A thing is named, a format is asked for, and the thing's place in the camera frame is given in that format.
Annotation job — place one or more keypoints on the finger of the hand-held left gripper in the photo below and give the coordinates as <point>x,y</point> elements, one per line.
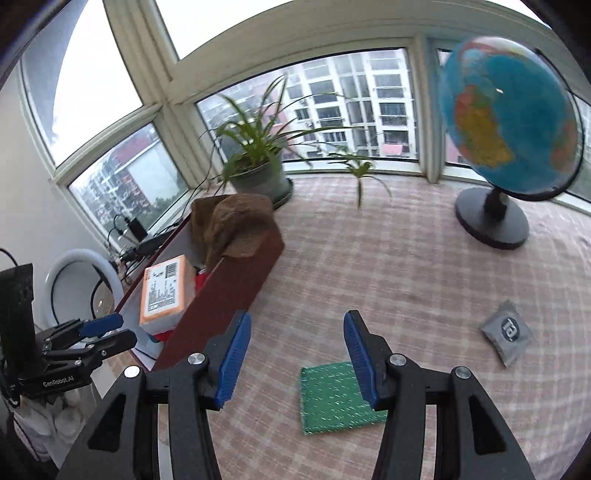
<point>99,325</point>
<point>108,346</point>

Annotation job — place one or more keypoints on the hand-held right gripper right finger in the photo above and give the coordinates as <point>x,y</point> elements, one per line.
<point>358,357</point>

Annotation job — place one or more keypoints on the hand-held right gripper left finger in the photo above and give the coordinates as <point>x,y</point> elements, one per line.
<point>233,360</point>

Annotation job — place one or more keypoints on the green scouring pad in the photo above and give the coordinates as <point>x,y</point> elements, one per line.
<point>332,401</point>

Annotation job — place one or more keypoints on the red-brown cardboard box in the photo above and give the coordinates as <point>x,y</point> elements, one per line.
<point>217,304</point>

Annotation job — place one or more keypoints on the orange tissue packet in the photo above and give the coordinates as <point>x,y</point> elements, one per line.
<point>166,286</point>

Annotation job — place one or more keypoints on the red fabric pouch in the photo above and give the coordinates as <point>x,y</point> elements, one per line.
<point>202,279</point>

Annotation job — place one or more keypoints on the brown fleece towel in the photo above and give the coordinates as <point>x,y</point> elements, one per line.
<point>231,221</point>

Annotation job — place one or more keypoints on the person's left hand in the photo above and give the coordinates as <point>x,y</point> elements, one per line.
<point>51,424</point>

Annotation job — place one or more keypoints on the black power adapter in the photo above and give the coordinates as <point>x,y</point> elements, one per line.
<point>135,229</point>

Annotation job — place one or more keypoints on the grey foil packet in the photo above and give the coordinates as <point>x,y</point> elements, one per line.
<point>505,330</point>

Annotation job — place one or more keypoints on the potted spider plant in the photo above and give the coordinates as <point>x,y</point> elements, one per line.
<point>261,180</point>

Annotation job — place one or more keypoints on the blue desk globe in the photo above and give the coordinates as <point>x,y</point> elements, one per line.
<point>508,120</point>

